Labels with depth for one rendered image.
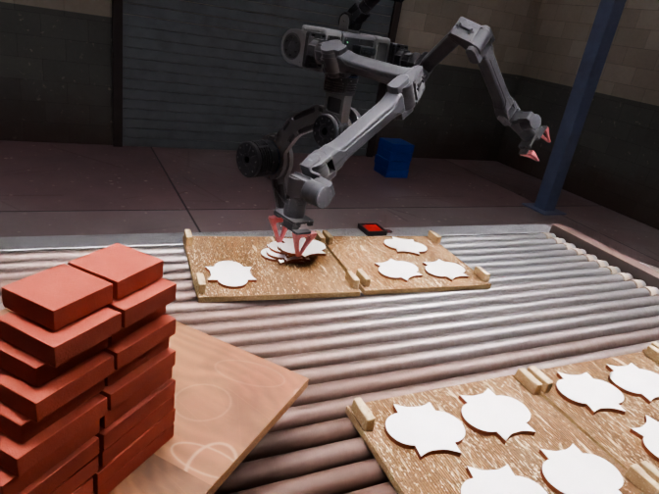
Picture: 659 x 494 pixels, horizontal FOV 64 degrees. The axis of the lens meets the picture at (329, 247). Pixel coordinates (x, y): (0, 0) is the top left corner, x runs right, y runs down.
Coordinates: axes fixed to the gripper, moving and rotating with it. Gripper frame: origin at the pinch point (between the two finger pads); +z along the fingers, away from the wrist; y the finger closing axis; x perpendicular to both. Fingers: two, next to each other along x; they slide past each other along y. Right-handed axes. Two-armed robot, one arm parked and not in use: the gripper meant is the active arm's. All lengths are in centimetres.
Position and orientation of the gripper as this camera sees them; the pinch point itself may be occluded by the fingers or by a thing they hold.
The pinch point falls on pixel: (288, 246)
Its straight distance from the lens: 144.0
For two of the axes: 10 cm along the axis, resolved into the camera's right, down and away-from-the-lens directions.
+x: -7.9, 1.0, -6.1
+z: -1.7, 9.1, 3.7
